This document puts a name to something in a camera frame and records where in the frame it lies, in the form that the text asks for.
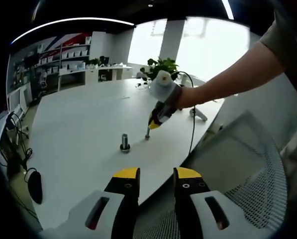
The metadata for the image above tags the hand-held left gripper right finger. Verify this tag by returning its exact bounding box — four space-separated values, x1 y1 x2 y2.
173 166 271 239

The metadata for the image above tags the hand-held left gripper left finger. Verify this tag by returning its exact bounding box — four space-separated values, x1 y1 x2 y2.
41 167 141 239

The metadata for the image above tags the large threaded steel stud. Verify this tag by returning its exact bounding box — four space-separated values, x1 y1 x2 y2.
119 133 132 153

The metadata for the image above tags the person's right hand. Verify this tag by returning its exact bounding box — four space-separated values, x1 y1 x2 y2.
175 85 205 112

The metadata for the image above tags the potted green plant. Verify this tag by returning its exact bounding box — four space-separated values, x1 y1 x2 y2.
147 57 180 82

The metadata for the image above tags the white handheld controller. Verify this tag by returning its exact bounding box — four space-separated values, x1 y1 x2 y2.
189 109 208 122

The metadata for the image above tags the black computer mouse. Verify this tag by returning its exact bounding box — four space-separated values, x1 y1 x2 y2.
28 171 44 205

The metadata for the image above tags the white mesh office chair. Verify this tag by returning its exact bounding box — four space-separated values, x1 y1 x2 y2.
135 110 289 239

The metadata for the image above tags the long white office desk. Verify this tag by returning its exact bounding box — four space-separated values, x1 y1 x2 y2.
58 64 134 92

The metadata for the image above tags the storage shelf with white bins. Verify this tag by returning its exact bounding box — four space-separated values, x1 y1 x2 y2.
33 35 92 75

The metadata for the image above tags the white ceiling light strip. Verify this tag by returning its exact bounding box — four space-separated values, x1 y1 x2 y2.
221 0 235 20
9 17 136 45

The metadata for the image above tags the person's olive shirt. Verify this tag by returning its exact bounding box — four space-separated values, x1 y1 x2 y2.
258 9 297 181

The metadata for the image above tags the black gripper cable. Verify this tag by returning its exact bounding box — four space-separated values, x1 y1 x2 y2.
176 71 197 154

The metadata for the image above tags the bundle of black cables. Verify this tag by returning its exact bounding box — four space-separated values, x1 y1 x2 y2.
5 111 34 173

